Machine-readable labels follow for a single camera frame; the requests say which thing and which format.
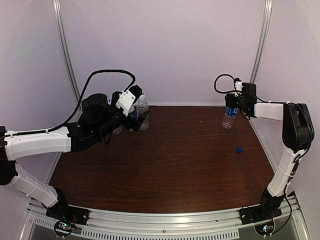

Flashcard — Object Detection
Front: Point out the clear plastic bottle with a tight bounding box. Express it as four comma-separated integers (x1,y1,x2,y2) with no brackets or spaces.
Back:
136,93,149,131

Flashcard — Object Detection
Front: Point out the right camera cable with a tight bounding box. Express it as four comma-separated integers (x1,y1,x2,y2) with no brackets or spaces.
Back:
213,73,253,121

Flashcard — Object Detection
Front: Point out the front aluminium rail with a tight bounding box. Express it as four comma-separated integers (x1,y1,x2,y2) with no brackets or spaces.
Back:
18,195,310,240

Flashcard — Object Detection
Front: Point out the camera cable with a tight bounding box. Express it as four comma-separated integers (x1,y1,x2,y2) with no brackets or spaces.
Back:
213,73,253,121
44,69,137,133

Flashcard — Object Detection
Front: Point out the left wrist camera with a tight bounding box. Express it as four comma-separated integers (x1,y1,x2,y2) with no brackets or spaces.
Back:
115,85,143,117

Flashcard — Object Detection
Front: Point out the Pepsi label plastic bottle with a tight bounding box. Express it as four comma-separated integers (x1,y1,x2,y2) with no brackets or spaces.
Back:
128,105,137,120

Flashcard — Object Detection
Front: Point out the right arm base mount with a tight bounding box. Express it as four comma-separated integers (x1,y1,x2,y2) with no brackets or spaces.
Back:
238,205,282,238

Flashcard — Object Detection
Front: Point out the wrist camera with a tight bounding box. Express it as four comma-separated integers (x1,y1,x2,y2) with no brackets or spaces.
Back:
115,85,143,117
233,78,257,101

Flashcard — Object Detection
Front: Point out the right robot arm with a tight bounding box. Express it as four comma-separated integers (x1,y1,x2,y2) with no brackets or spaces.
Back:
225,92,315,222

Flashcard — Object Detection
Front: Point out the left camera cable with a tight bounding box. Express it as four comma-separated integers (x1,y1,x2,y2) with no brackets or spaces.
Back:
44,69,137,133

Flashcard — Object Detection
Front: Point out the blue label plastic bottle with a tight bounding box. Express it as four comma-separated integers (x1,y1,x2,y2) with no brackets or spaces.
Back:
222,106,238,129

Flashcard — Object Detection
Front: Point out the blue bottle cap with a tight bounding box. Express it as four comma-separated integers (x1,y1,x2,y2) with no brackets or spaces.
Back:
236,147,243,154

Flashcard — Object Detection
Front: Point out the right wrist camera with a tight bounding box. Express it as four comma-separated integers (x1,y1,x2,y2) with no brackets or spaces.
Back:
233,78,257,101

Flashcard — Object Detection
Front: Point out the left aluminium frame post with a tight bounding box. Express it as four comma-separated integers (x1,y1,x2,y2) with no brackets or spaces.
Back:
52,0,84,111

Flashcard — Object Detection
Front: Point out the right aluminium frame post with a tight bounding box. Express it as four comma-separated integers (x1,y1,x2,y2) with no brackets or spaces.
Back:
241,0,274,83

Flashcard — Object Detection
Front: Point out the clear bottle white cap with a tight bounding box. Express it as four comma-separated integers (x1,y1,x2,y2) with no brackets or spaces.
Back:
107,99,123,135

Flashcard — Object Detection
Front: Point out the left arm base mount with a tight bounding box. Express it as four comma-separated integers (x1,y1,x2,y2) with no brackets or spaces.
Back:
42,199,90,239

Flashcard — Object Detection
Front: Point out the aluminium frame post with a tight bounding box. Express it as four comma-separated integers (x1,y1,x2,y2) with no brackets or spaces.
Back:
52,0,84,111
241,0,274,83

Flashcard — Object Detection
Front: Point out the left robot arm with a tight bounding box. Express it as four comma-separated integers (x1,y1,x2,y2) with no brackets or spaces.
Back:
0,90,149,220

